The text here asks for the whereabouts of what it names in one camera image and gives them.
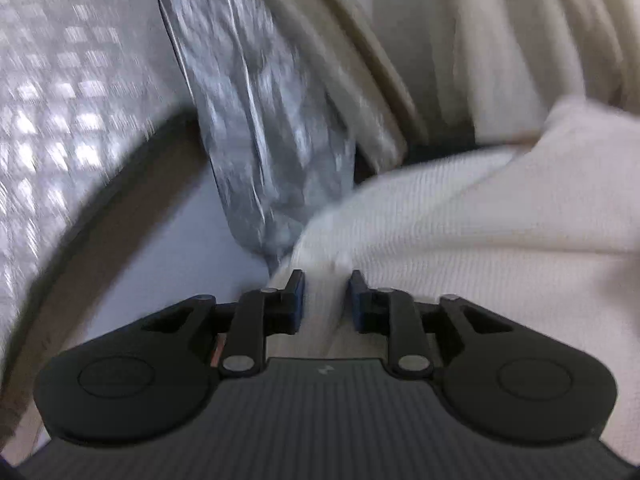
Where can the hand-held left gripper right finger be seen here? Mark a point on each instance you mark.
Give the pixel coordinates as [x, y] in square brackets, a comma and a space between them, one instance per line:
[355, 305]

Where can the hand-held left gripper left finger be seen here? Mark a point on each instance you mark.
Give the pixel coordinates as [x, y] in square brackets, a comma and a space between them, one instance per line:
[299, 305]

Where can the white knit sweater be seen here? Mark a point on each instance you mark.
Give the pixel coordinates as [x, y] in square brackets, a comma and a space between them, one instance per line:
[475, 235]

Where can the crinkled silver foil sheet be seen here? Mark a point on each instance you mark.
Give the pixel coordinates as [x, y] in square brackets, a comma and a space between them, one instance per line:
[250, 110]

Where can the beige curtain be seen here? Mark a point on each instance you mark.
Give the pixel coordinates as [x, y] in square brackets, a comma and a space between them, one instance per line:
[340, 60]

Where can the white draped cloth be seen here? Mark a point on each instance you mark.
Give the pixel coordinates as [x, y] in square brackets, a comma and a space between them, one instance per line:
[500, 35]

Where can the quilted silver insulation panel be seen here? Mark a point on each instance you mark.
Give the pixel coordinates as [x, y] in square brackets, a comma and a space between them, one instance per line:
[65, 85]

